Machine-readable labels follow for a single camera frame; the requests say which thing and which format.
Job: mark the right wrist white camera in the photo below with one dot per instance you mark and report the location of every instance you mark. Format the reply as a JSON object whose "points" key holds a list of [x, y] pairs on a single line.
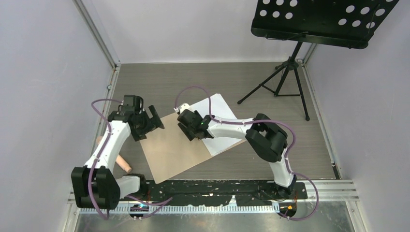
{"points": [[181, 108]]}

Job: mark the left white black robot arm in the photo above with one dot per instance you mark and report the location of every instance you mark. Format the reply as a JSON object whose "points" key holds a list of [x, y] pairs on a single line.
{"points": [[94, 185]]}

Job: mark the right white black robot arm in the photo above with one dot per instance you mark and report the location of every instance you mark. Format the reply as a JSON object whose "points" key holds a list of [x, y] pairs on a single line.
{"points": [[266, 137]]}

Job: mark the black music stand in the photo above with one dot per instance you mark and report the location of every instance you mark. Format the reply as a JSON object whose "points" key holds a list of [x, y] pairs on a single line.
{"points": [[343, 23]]}

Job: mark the white paper sheets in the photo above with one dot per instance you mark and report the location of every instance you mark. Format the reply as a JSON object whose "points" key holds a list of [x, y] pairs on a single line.
{"points": [[227, 132]]}

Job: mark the brown cardboard folder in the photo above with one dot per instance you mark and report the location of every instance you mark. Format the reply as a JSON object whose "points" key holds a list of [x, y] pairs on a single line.
{"points": [[169, 152]]}

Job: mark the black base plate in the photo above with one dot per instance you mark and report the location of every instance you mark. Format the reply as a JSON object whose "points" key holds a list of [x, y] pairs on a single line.
{"points": [[216, 192]]}

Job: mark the beige handle tool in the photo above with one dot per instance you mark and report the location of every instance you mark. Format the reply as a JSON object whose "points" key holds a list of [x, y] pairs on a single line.
{"points": [[119, 160]]}

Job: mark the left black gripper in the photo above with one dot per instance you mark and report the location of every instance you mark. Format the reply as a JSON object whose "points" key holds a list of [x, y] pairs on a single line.
{"points": [[140, 134]]}

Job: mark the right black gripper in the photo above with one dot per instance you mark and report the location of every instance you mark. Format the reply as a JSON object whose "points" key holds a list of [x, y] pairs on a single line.
{"points": [[190, 135]]}

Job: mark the aluminium frame rail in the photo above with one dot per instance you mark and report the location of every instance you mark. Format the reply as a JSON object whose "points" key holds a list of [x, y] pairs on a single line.
{"points": [[319, 192]]}

